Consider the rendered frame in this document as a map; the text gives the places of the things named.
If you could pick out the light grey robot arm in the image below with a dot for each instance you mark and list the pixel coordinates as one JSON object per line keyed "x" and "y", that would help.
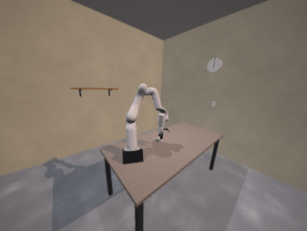
{"x": 131, "y": 128}

